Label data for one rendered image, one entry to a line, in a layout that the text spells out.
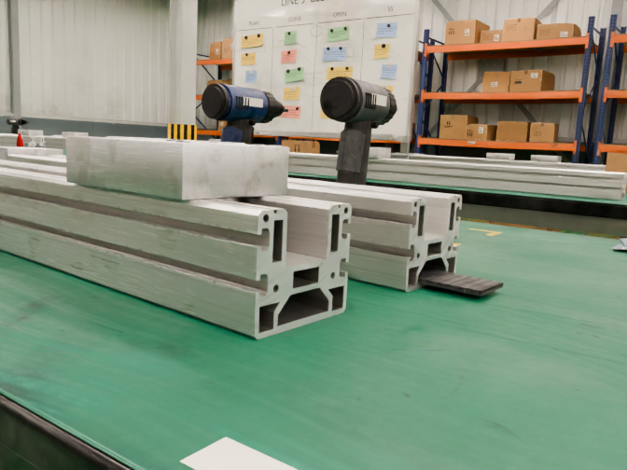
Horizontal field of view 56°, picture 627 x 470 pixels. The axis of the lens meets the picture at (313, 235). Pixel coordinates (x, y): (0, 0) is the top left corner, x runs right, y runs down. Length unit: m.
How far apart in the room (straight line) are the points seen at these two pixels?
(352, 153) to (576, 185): 1.35
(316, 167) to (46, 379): 2.17
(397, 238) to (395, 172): 1.76
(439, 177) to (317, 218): 1.78
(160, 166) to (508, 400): 0.28
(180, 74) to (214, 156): 8.92
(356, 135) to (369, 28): 3.09
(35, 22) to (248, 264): 13.50
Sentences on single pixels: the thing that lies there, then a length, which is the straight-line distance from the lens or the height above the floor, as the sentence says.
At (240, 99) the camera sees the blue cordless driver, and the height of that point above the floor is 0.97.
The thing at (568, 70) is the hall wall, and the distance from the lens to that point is 11.32.
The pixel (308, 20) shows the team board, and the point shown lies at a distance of 4.18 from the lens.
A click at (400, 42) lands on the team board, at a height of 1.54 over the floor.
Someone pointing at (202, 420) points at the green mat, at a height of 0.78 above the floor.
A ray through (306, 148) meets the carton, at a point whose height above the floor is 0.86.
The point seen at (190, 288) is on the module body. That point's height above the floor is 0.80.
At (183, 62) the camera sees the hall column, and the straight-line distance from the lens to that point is 9.16.
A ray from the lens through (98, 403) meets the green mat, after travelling 0.31.
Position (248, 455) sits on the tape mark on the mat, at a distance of 0.26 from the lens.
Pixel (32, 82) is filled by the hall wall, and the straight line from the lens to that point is 13.65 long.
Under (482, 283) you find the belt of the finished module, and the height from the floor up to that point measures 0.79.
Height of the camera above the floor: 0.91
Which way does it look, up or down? 9 degrees down
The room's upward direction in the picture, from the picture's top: 3 degrees clockwise
